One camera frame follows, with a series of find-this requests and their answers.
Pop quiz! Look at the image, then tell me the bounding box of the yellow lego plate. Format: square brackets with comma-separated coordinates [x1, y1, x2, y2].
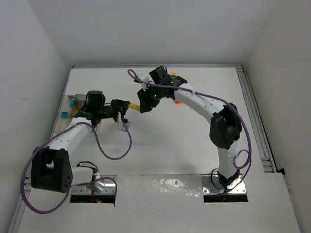
[128, 102, 140, 111]

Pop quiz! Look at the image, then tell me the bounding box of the teal square lego brick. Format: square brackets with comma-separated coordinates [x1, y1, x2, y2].
[61, 112, 69, 118]

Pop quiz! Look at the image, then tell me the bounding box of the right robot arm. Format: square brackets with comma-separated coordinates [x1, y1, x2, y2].
[135, 67, 242, 189]

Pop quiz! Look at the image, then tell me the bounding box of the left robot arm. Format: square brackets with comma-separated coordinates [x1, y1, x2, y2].
[31, 91, 130, 193]

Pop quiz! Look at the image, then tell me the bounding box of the yellow teal purple lego stack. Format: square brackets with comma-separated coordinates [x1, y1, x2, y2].
[171, 72, 178, 80]

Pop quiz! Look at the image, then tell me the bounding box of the grey smoked container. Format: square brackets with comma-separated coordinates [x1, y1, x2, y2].
[72, 94, 87, 107]

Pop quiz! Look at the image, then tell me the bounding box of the clear container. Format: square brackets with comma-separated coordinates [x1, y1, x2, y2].
[52, 95, 75, 133]

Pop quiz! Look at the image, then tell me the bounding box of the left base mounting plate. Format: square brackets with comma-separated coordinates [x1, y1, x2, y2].
[72, 175, 117, 195]

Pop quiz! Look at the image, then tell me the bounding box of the base mounting plate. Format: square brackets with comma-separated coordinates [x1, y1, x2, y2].
[201, 174, 248, 195]
[72, 175, 117, 195]

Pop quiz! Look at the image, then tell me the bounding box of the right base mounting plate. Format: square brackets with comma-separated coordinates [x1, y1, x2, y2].
[201, 174, 248, 195]

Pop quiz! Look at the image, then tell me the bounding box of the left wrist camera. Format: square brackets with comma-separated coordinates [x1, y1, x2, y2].
[117, 117, 130, 132]

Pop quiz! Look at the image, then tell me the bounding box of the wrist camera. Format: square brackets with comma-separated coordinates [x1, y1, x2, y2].
[137, 73, 151, 85]
[117, 117, 130, 132]

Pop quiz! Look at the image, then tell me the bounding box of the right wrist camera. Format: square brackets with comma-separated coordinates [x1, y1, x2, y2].
[137, 73, 151, 85]

